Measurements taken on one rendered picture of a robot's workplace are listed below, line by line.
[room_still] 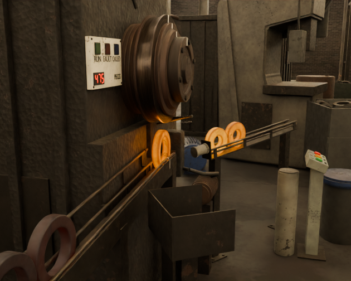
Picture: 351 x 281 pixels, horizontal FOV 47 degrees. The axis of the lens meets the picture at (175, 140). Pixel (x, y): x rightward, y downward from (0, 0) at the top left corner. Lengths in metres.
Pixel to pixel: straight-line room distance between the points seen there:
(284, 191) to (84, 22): 1.53
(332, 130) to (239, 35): 1.48
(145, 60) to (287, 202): 1.28
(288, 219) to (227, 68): 2.43
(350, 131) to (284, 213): 1.51
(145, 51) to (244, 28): 2.94
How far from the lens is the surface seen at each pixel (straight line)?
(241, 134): 2.41
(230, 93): 4.54
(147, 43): 1.63
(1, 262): 0.92
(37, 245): 1.02
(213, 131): 2.24
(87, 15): 1.46
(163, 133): 1.82
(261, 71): 4.41
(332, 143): 3.75
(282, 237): 2.54
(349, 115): 3.76
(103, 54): 1.51
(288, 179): 2.41
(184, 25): 6.06
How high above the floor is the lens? 1.17
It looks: 12 degrees down
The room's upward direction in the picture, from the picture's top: straight up
